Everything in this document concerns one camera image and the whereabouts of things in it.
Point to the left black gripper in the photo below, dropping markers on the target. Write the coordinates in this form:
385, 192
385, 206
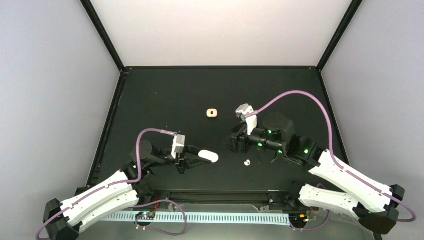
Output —
181, 159

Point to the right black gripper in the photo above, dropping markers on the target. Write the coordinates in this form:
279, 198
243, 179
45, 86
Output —
239, 135

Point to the white oval case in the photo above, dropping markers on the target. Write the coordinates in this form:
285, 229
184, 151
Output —
208, 155

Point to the white square charging case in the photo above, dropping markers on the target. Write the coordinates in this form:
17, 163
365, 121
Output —
212, 113

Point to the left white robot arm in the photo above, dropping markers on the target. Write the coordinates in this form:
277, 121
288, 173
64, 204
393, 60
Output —
67, 219

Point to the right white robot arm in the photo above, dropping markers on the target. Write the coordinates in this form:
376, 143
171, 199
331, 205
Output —
372, 204

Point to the left circuit board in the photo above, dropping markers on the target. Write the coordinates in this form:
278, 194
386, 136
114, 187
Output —
145, 216

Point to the circuit board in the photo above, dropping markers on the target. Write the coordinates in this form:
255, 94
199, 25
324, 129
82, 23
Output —
301, 218
145, 216

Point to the right circuit board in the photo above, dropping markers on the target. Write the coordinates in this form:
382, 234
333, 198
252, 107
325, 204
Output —
301, 218

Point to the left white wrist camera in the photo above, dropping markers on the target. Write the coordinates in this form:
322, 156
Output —
178, 145

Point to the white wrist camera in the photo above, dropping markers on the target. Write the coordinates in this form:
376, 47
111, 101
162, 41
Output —
178, 145
247, 115

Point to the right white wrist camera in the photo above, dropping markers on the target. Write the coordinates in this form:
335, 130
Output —
247, 115

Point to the black front rail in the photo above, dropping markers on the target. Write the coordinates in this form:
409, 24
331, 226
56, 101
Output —
237, 197

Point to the white slotted cable duct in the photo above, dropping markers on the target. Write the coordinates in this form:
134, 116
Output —
278, 219

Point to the black right frame post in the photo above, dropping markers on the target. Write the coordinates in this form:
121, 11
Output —
338, 34

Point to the black frame post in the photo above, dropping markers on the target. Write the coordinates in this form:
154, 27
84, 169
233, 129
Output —
102, 32
338, 34

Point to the black left frame post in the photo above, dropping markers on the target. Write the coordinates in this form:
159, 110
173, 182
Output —
102, 32

